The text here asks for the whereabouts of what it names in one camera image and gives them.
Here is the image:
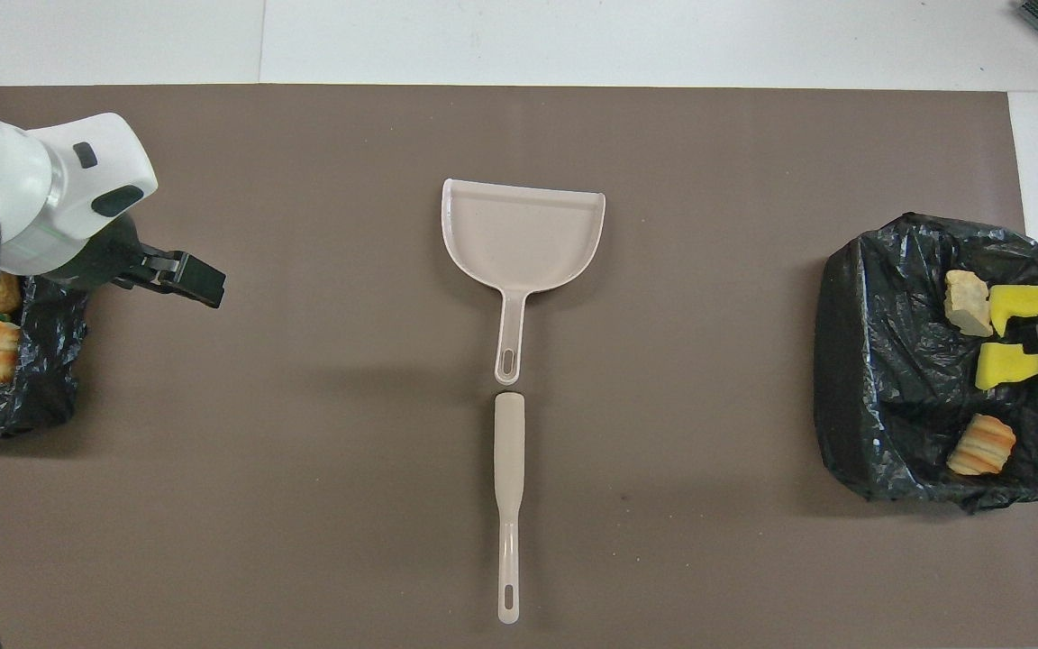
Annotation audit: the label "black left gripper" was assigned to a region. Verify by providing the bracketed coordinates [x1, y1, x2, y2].
[55, 212, 228, 310]

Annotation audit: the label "brown oval bread roll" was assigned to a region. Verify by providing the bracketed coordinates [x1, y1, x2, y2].
[0, 319, 23, 385]

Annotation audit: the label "beige plastic dustpan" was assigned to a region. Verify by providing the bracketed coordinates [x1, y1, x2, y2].
[441, 178, 607, 388]

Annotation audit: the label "striped bread slice beige side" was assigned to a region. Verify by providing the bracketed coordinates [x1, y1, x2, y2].
[944, 269, 995, 338]

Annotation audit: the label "yellow sponge wedge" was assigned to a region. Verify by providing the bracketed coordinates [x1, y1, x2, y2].
[974, 341, 1038, 391]

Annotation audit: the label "beige hand brush black bristles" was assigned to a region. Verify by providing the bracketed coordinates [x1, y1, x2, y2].
[493, 389, 527, 626]

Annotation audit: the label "brown table mat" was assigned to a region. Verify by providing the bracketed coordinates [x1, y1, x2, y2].
[0, 84, 1038, 649]

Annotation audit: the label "notched yellow sponge piece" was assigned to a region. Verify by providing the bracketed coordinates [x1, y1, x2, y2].
[988, 283, 1038, 337]

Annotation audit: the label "orange striped croissant piece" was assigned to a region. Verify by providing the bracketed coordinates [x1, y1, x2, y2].
[946, 413, 1017, 477]

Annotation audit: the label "black bag lined bin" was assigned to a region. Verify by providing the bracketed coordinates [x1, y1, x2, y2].
[813, 212, 1038, 515]
[0, 270, 93, 443]

